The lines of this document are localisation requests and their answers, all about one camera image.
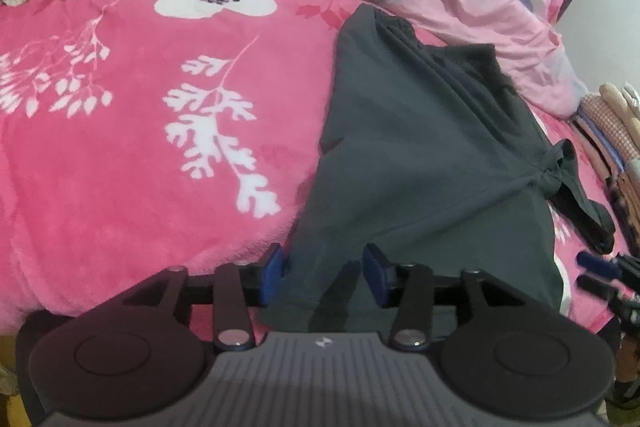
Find dark plaid folded cloth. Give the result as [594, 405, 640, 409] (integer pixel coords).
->
[606, 176, 640, 257]

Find pink floral fleece blanket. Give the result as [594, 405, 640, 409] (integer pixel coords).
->
[1, 0, 627, 335]

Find cream white folded cloth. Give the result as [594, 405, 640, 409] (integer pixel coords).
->
[622, 82, 640, 118]

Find beige folded cloth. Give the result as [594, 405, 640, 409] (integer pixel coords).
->
[599, 82, 640, 145]

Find blue folded cloth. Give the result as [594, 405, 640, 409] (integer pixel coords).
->
[570, 115, 624, 178]

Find dark grey trousers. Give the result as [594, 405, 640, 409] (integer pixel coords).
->
[258, 5, 615, 334]

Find tan folded cloth stack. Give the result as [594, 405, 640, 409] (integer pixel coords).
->
[614, 158, 640, 219]

